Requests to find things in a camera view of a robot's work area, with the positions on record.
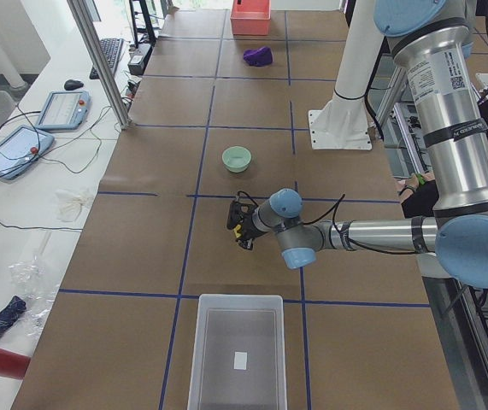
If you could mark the aluminium frame post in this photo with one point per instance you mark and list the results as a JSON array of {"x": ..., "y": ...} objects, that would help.
[{"x": 83, "y": 20}]

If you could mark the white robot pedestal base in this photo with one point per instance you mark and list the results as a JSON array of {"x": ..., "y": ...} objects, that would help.
[{"x": 342, "y": 123}]

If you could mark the black computer mouse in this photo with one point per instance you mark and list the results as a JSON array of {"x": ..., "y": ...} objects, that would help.
[{"x": 73, "y": 84}]

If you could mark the clear plastic storage box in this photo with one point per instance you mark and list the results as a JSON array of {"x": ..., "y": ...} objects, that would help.
[{"x": 239, "y": 353}]

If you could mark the crumpled white cloth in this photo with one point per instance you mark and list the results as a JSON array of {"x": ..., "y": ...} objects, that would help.
[{"x": 70, "y": 203}]

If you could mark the near teach pendant tablet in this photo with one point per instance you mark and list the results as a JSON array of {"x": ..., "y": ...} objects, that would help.
[{"x": 21, "y": 148}]

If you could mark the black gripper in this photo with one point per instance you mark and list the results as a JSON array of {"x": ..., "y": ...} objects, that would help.
[{"x": 247, "y": 231}]

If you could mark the folded dark blue umbrella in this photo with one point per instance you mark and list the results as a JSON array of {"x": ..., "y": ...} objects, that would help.
[{"x": 11, "y": 313}]

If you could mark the mint green bowl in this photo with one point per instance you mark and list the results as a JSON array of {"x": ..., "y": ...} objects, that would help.
[{"x": 236, "y": 159}]

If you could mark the yellow plastic cup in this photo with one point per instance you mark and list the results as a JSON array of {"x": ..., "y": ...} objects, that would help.
[{"x": 238, "y": 231}]

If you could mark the black keyboard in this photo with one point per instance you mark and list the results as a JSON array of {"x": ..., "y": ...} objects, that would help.
[{"x": 112, "y": 49}]

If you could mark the far teach pendant tablet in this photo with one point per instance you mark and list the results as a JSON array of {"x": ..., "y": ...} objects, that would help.
[{"x": 64, "y": 111}]

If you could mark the pink plastic bin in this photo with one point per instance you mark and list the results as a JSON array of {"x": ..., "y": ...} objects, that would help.
[{"x": 250, "y": 17}]

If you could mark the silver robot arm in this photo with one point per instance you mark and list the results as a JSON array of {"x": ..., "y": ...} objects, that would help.
[{"x": 429, "y": 42}]

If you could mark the teach pendant tablet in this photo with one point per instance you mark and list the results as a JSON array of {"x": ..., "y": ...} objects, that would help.
[
  {"x": 64, "y": 111},
  {"x": 21, "y": 148}
]

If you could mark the crumpled clear plastic wrap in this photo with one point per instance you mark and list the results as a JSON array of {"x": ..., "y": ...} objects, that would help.
[{"x": 37, "y": 284}]

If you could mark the purple cloth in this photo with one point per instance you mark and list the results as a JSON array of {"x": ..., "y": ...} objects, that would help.
[{"x": 260, "y": 57}]

